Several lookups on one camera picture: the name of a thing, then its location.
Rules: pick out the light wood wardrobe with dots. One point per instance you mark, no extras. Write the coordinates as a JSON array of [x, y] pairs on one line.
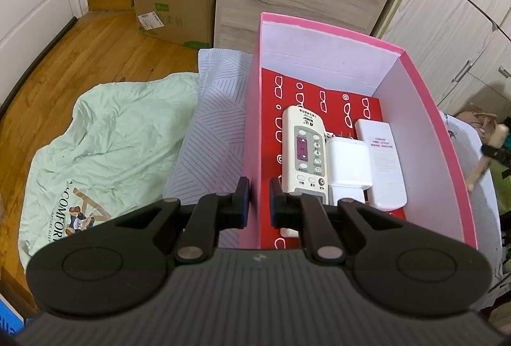
[[461, 48]]

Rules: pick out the cream purple-button remote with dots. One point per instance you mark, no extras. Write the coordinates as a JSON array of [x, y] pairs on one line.
[[304, 164]]

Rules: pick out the small white charger cube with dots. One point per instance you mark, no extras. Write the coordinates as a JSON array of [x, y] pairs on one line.
[[289, 233]]

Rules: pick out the pink cardboard box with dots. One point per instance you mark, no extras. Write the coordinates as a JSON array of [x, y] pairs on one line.
[[345, 76]]

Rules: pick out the beige pink handbag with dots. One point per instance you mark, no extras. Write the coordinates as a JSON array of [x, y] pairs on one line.
[[483, 123]]

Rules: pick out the brown cardboard box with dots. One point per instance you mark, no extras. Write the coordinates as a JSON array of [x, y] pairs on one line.
[[189, 23]]

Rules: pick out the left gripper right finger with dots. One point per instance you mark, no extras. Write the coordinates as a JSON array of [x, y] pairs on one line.
[[306, 215]]

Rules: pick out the white patterned table cloth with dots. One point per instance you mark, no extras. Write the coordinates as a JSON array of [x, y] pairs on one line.
[[210, 158]]

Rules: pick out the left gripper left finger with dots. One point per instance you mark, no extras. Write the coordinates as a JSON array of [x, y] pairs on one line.
[[202, 223]]

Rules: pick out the cream grey-screen remote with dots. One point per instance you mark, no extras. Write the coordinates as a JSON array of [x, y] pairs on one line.
[[497, 140]]

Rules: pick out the red patterned box liner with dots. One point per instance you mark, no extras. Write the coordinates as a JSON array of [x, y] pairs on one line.
[[339, 111]]

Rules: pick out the white power adapter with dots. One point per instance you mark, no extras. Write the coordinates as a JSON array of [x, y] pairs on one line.
[[348, 163]]

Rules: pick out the white TCL remote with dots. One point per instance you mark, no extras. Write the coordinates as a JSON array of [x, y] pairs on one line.
[[387, 192]]

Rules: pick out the mint green cloth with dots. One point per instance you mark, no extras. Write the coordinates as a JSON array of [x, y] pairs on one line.
[[115, 156]]

